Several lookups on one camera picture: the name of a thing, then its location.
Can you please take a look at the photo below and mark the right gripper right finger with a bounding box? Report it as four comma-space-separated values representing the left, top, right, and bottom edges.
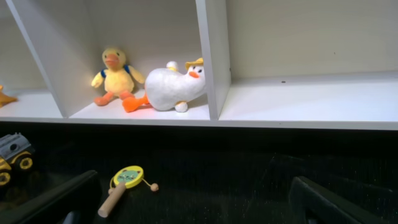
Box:
288, 175, 398, 224

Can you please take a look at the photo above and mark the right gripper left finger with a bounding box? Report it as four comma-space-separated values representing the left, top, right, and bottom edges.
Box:
0, 169, 103, 224

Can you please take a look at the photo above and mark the yellow rattle drum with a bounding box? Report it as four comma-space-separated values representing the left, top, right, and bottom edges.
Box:
97, 165, 159, 218

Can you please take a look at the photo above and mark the grey and yellow toy truck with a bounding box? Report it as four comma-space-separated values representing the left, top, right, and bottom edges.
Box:
0, 132, 35, 188

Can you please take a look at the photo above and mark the white shelf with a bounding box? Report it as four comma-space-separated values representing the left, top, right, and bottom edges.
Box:
0, 0, 398, 131

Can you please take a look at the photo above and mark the orange dinosaur figure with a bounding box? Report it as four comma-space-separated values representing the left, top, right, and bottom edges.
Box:
0, 84, 19, 109

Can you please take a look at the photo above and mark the yellow plush duck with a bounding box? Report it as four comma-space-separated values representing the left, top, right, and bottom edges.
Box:
91, 46, 146, 107

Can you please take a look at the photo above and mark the white plush duck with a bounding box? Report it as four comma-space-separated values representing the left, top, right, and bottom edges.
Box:
122, 57, 207, 113

